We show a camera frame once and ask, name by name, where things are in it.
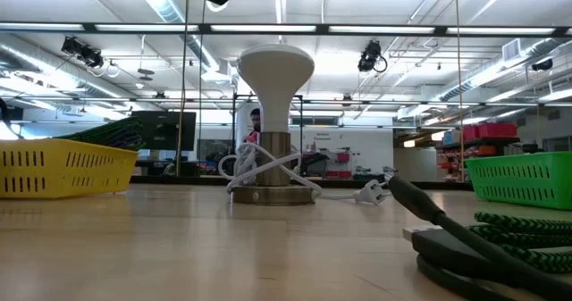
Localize green braided USB cable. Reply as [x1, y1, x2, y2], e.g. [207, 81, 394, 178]
[464, 210, 572, 275]
[52, 115, 147, 153]

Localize person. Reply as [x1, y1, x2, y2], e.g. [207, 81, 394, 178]
[245, 107, 263, 145]

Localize white bulb lamp metal base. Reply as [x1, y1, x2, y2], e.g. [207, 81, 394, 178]
[231, 43, 316, 206]

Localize black monitor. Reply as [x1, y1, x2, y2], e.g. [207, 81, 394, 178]
[129, 110, 198, 152]

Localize black bar with light panels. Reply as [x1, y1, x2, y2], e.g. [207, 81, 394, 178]
[0, 21, 572, 38]

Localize black storage shelf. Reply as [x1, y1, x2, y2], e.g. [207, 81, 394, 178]
[435, 135, 522, 182]

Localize red storage bins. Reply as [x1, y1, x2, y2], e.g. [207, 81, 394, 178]
[462, 121, 518, 140]

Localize yellow plastic basket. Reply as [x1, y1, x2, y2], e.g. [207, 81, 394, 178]
[0, 138, 139, 199]

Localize green plastic basket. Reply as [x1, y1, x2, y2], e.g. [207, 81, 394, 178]
[464, 151, 572, 212]

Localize small red wall bins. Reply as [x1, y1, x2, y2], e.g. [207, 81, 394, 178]
[324, 151, 352, 180]

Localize white lamp power cord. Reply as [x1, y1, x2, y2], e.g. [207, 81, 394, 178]
[217, 142, 388, 206]

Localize yellow hanging cord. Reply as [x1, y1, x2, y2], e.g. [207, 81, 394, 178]
[175, 0, 191, 177]

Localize black ceiling-hung camera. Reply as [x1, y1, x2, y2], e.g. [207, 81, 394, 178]
[357, 39, 388, 74]
[60, 35, 105, 70]

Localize thick black USB cable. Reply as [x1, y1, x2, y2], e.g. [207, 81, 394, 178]
[384, 172, 572, 301]

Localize silver ceiling duct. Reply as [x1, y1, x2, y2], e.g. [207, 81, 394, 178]
[440, 37, 572, 104]
[0, 37, 130, 99]

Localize small black ceiling camera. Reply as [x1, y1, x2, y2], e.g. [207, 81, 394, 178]
[530, 57, 555, 72]

